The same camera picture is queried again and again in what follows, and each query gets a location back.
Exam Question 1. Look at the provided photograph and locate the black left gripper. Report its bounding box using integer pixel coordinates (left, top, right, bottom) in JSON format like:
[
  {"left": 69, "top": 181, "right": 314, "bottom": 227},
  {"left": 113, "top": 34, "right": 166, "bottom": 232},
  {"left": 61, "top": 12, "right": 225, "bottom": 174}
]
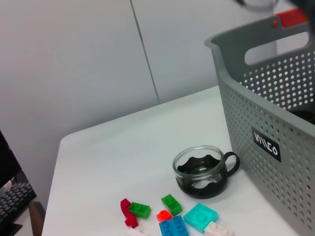
[{"left": 289, "top": 0, "right": 315, "bottom": 25}]

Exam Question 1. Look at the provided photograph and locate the glass teacup black sleeve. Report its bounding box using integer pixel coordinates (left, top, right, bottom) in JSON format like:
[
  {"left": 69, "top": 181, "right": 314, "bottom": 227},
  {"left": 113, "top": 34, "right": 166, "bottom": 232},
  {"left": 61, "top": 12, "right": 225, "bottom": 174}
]
[{"left": 172, "top": 145, "right": 241, "bottom": 200}]

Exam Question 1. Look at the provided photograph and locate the grey perforated storage basket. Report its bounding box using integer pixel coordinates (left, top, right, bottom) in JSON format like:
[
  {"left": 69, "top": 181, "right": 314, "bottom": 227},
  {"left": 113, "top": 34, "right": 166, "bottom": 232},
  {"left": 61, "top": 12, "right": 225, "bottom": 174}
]
[{"left": 203, "top": 7, "right": 315, "bottom": 236}]

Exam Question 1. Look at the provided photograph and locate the teal square building brick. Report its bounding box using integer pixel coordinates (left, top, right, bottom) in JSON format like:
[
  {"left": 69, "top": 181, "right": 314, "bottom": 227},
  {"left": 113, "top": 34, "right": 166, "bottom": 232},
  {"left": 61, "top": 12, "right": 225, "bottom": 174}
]
[{"left": 183, "top": 203, "right": 219, "bottom": 234}]

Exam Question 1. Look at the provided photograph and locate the green building brick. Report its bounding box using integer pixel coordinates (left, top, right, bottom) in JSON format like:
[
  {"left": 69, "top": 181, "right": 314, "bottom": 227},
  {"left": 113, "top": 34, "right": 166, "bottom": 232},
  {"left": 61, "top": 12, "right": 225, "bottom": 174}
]
[
  {"left": 127, "top": 202, "right": 152, "bottom": 219},
  {"left": 161, "top": 194, "right": 183, "bottom": 215}
]

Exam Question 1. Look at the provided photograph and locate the white building brick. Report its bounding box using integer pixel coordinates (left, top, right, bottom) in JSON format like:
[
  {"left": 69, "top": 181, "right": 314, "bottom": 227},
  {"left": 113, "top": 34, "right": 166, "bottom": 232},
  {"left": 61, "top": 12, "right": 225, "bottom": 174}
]
[
  {"left": 204, "top": 221, "right": 236, "bottom": 236},
  {"left": 126, "top": 228, "right": 148, "bottom": 236}
]

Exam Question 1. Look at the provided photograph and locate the small orange square brick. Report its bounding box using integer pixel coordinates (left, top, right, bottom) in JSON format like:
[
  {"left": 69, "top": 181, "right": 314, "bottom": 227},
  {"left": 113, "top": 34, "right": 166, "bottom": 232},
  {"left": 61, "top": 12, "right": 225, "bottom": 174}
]
[{"left": 157, "top": 209, "right": 172, "bottom": 223}]

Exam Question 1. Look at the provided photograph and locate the blue square building brick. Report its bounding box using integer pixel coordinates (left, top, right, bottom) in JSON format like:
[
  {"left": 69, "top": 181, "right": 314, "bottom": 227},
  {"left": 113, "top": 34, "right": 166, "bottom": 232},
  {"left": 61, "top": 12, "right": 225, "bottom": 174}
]
[{"left": 158, "top": 215, "right": 189, "bottom": 236}]

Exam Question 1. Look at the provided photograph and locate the dark red curved brick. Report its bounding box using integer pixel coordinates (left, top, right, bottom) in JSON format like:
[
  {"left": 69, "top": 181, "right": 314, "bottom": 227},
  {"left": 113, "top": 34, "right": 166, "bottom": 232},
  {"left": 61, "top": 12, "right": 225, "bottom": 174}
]
[{"left": 120, "top": 198, "right": 139, "bottom": 228}]

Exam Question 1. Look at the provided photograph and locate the black computer monitor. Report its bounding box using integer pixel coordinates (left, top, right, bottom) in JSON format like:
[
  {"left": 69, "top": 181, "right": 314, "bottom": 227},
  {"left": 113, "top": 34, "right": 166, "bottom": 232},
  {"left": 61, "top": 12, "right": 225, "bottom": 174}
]
[{"left": 0, "top": 130, "right": 23, "bottom": 189}]

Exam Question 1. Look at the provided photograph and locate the black computer keyboard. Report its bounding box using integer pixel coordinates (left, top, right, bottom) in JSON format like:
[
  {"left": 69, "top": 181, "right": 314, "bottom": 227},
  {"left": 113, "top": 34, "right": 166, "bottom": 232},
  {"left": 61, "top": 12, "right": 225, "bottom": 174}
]
[{"left": 0, "top": 181, "right": 37, "bottom": 231}]

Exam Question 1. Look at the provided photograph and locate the black monitor stand base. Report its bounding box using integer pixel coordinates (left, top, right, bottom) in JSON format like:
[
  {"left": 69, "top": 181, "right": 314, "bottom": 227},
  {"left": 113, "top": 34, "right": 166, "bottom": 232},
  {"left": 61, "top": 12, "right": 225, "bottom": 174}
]
[{"left": 0, "top": 222, "right": 23, "bottom": 236}]

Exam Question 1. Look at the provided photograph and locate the orange basket handle clip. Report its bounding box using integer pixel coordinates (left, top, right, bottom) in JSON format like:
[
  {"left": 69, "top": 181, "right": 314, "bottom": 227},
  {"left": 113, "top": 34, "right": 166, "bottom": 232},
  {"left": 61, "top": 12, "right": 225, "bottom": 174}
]
[{"left": 272, "top": 7, "right": 312, "bottom": 29}]

